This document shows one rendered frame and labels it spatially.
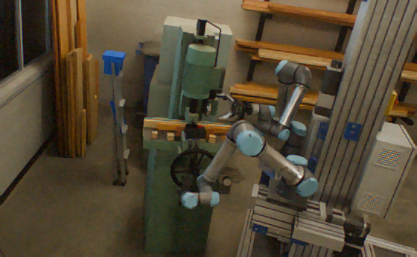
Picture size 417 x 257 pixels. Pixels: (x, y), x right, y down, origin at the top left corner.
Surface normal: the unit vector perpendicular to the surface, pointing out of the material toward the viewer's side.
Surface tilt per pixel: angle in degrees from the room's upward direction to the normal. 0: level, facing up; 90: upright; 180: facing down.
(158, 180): 90
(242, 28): 90
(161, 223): 90
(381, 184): 90
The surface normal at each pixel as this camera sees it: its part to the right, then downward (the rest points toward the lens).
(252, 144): 0.05, 0.34
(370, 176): -0.24, 0.36
